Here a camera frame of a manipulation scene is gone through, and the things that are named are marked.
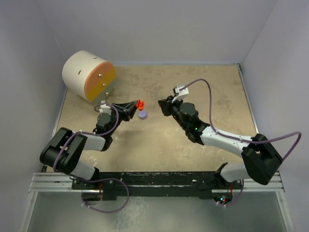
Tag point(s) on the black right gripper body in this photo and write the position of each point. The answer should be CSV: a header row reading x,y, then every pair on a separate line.
x,y
175,111

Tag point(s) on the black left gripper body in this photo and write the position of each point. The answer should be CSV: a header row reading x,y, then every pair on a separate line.
x,y
113,116

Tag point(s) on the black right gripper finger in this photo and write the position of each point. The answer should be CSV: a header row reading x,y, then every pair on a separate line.
x,y
166,107
171,98

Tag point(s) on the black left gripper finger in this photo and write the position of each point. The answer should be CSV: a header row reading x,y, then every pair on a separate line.
x,y
128,113
129,106

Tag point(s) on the orange round cap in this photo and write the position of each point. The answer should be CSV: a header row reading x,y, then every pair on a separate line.
x,y
140,105

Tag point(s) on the purple earbud charging case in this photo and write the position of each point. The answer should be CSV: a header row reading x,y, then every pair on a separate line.
x,y
142,114

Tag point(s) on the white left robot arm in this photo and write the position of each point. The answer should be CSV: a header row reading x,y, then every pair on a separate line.
x,y
64,150

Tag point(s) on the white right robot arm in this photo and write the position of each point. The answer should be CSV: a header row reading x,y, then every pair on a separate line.
x,y
260,160

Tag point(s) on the round white drawer cabinet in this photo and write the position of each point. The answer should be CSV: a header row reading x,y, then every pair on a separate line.
x,y
89,76

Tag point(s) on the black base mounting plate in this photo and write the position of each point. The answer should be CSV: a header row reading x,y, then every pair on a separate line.
x,y
202,185

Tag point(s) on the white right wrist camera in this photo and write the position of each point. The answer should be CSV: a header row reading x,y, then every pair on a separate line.
x,y
180,92

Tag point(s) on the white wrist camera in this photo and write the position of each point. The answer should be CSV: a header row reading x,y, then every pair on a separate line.
x,y
103,108
180,92

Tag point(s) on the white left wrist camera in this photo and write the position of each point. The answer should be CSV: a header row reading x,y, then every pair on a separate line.
x,y
103,108

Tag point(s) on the aluminium rail left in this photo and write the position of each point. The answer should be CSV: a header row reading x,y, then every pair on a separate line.
x,y
50,182

